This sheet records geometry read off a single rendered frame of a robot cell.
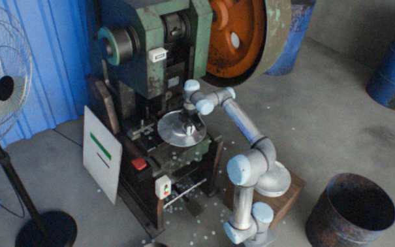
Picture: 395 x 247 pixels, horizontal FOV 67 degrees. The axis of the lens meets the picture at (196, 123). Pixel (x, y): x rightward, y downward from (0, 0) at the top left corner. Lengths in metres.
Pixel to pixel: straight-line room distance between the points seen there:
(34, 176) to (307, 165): 2.29
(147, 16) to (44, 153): 1.82
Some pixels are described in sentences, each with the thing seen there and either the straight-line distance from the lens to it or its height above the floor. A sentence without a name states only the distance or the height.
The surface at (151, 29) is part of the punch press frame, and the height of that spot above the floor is 1.43.
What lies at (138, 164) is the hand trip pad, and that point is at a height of 0.76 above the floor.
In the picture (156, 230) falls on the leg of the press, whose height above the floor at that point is 0.03.
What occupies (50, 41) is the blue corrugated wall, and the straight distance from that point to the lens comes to 2.62.
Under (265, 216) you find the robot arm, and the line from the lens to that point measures 1.63.
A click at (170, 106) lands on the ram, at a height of 0.93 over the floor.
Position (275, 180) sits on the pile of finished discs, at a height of 0.40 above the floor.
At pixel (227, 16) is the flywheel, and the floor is 1.35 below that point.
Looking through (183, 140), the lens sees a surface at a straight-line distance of 1.72.
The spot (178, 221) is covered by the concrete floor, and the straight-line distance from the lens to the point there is 2.32.
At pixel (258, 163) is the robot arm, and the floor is 1.08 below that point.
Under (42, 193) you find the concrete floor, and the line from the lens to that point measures 2.61.
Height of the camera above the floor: 2.04
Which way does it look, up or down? 43 degrees down
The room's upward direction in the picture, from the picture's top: 6 degrees clockwise
